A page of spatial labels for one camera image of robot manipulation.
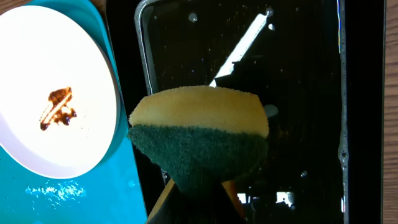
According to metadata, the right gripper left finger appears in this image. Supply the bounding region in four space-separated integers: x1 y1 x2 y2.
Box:
146 179 175 224

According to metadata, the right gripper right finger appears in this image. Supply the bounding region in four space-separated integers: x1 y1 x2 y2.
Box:
222 180 246 222

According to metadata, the yellow green sponge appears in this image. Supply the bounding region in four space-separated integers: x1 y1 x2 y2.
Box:
127 86 269 197

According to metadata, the teal plastic tray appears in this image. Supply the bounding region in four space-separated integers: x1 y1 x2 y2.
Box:
1 1 147 223

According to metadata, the black water tray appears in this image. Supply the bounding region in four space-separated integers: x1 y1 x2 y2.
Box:
105 0 386 223

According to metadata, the white plate with sauce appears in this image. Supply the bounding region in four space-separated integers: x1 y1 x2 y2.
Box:
1 6 120 179

